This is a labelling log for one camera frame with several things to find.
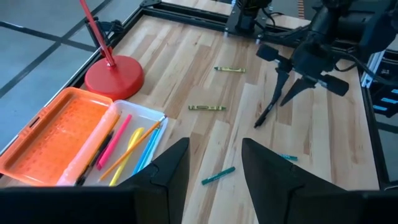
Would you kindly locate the black pen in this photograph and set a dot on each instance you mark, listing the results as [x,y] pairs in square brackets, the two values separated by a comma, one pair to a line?
[264,115]
[100,149]

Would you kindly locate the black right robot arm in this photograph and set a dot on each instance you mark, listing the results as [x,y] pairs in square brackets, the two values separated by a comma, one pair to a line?
[367,28]

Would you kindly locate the yellow pen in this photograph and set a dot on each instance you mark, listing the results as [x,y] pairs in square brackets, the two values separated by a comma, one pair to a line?
[119,170]

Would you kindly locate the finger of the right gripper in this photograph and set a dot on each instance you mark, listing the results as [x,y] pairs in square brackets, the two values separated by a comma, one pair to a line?
[298,90]
[282,79]

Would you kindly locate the clear supply box orange lid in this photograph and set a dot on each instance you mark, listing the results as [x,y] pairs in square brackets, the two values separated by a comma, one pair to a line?
[56,140]

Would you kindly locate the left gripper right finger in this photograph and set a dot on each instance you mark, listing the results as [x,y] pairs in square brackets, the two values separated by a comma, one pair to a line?
[270,193]

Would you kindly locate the green crayon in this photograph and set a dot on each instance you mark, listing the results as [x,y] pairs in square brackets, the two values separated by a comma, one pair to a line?
[230,69]
[206,107]

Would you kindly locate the black aluminium table frame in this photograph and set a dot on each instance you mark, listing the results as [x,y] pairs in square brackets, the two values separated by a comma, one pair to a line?
[186,16]

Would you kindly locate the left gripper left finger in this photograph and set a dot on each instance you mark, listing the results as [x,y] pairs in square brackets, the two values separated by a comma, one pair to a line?
[168,193]

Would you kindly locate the yellow pencil pink eraser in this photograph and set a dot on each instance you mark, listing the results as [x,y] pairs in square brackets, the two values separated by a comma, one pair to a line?
[140,142]

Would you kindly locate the orange pencil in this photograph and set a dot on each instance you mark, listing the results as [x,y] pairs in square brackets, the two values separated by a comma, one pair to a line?
[108,133]

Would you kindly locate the teal crayon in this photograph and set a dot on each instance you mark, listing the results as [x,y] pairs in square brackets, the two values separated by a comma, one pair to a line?
[289,157]
[217,175]

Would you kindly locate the silver aluminium bar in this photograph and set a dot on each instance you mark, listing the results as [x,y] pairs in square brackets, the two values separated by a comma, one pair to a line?
[373,68]

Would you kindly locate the black frame bracket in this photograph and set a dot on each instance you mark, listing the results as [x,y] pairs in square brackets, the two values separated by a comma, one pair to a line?
[105,29]

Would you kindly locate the pink pen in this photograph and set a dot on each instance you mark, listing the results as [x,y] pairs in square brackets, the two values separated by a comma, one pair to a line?
[115,141]

